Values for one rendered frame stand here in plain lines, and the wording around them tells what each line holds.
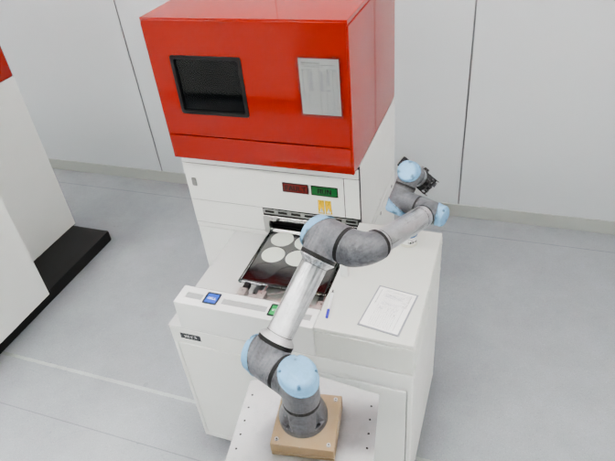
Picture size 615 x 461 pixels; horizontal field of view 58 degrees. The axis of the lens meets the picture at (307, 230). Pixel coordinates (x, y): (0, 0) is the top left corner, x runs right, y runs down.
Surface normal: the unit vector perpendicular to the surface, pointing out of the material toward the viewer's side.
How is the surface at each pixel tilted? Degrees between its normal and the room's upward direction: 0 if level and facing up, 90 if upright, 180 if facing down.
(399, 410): 90
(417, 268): 0
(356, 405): 0
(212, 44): 90
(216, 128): 90
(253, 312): 0
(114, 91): 90
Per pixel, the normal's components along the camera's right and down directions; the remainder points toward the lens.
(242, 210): -0.32, 0.59
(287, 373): 0.03, -0.73
